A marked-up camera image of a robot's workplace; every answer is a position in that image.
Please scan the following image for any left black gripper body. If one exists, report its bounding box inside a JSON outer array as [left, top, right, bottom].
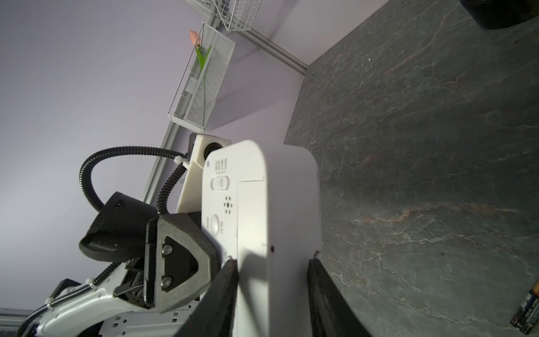
[[144, 211, 221, 313]]

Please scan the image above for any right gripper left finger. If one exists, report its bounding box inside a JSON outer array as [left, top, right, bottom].
[[174, 259, 239, 337]]

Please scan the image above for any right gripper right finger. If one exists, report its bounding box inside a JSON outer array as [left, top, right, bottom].
[[307, 258, 372, 337]]

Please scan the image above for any white alarm device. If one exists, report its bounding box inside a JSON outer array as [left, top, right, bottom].
[[202, 140, 322, 336]]

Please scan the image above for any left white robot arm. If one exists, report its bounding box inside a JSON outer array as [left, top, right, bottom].
[[17, 133, 230, 336]]

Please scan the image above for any artificial pink tulip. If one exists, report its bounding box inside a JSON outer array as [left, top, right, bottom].
[[189, 29, 213, 123]]

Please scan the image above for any potted green plant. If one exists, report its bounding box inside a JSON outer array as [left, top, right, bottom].
[[460, 0, 538, 29]]

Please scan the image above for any white wire basket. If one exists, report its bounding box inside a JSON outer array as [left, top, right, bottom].
[[168, 22, 236, 133]]

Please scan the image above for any long white wire shelf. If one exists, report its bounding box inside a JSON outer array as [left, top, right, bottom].
[[180, 0, 262, 32]]

